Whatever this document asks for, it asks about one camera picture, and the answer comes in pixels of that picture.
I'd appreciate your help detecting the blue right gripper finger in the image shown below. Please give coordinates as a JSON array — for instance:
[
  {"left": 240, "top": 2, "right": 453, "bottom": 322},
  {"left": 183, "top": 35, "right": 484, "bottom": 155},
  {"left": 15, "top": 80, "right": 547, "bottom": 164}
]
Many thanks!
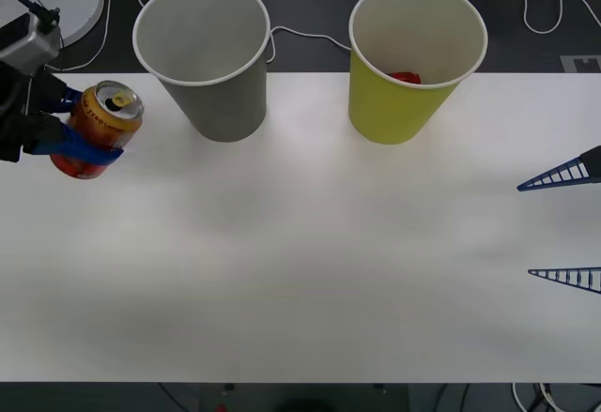
[
  {"left": 516, "top": 145, "right": 601, "bottom": 193},
  {"left": 528, "top": 267, "right": 601, "bottom": 296}
]

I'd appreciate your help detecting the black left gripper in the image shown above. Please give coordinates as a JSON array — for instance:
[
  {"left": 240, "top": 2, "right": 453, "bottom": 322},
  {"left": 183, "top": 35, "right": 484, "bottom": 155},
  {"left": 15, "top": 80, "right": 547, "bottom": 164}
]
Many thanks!
[{"left": 0, "top": 61, "right": 127, "bottom": 167}]

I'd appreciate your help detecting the red and orange drink can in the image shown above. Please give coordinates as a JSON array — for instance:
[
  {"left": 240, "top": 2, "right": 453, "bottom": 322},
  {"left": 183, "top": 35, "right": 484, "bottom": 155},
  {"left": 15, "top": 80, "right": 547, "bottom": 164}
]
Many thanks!
[{"left": 49, "top": 79, "right": 145, "bottom": 181}]

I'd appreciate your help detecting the grey floor marker plate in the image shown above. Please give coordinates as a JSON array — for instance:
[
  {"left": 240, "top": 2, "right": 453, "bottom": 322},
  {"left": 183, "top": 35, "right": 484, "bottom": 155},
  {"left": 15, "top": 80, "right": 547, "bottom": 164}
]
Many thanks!
[{"left": 560, "top": 54, "right": 601, "bottom": 74}]

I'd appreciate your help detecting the grey plastic waste bin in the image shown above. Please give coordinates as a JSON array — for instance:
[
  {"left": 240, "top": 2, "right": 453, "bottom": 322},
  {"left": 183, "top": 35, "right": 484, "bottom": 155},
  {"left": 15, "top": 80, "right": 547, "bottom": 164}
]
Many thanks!
[{"left": 131, "top": 0, "right": 271, "bottom": 144}]

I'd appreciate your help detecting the yellow-green plastic waste bin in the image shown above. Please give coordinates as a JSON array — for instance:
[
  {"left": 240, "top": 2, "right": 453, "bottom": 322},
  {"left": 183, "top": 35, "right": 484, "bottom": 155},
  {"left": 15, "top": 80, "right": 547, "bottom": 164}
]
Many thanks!
[{"left": 347, "top": 0, "right": 489, "bottom": 146}]

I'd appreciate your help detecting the black cable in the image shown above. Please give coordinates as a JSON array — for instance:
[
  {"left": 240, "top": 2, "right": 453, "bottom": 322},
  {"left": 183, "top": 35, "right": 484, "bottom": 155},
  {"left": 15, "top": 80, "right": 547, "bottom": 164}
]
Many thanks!
[{"left": 8, "top": 0, "right": 66, "bottom": 73}]

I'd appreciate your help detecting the thin white cable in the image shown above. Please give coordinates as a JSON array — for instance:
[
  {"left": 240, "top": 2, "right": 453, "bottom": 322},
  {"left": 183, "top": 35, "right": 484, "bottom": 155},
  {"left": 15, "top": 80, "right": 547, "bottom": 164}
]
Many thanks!
[{"left": 46, "top": 0, "right": 113, "bottom": 74}]

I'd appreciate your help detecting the white cable under table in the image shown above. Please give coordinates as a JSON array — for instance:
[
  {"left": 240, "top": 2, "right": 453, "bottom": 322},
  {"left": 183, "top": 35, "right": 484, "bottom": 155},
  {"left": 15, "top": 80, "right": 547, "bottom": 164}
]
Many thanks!
[{"left": 511, "top": 382, "right": 532, "bottom": 412}]

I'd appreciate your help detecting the white power strip cable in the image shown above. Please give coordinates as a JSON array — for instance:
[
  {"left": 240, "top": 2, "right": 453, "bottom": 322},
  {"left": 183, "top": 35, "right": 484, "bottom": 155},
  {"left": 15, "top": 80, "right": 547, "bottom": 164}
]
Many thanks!
[{"left": 122, "top": 0, "right": 353, "bottom": 64}]

